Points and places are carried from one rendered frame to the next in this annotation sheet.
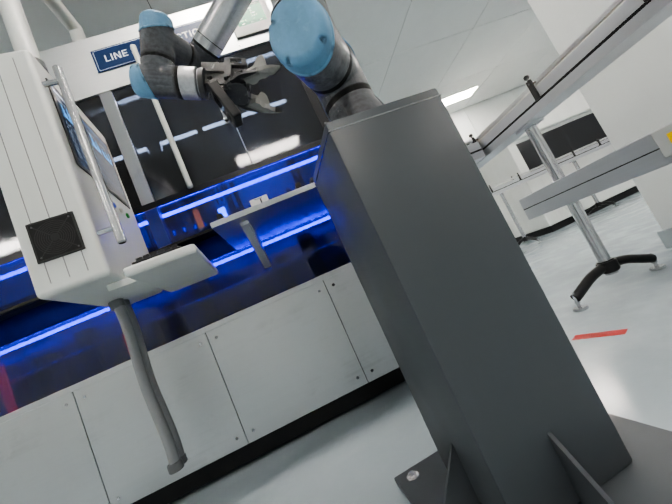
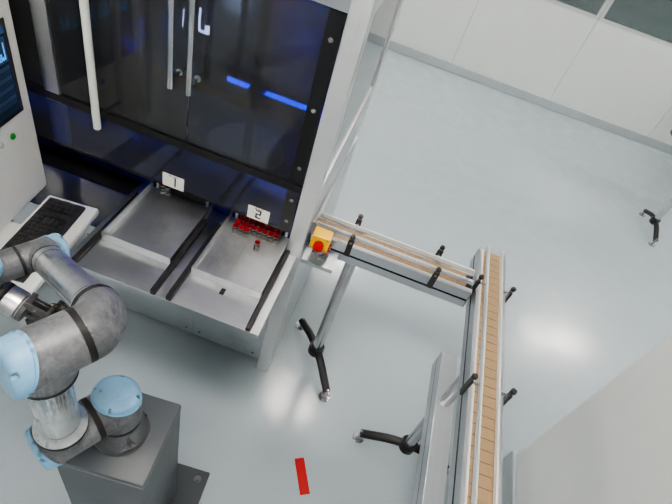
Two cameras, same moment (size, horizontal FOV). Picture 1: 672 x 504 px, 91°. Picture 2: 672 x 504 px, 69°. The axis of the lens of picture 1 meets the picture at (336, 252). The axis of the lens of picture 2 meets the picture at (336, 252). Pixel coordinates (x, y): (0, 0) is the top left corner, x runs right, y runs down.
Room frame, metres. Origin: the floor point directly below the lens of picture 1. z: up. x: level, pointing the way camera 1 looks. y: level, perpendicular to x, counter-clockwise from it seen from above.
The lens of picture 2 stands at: (0.28, -0.66, 2.26)
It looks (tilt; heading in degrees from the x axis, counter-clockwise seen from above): 44 degrees down; 10
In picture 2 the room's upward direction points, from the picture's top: 20 degrees clockwise
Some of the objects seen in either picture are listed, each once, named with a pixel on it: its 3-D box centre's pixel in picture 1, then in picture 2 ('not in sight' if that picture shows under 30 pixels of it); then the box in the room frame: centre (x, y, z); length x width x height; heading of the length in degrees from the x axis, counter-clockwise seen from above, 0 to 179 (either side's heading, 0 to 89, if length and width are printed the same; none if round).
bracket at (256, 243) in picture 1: (257, 247); not in sight; (1.30, 0.28, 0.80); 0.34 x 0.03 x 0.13; 9
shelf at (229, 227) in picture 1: (307, 208); (193, 253); (1.35, 0.03, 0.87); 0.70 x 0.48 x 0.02; 99
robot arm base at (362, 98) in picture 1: (357, 119); (120, 422); (0.73, -0.17, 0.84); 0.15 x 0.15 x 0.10
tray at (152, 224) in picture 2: not in sight; (160, 219); (1.39, 0.21, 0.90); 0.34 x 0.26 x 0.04; 9
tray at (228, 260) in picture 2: not in sight; (244, 252); (1.44, -0.12, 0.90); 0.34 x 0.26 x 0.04; 9
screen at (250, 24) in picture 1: (249, 15); not in sight; (1.52, -0.10, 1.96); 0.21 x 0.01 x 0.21; 99
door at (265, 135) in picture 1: (271, 98); (256, 85); (1.53, -0.03, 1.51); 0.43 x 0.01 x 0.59; 99
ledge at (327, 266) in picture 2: not in sight; (321, 254); (1.64, -0.36, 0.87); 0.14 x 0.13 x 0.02; 9
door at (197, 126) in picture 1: (182, 128); (118, 33); (1.46, 0.42, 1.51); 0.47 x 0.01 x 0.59; 99
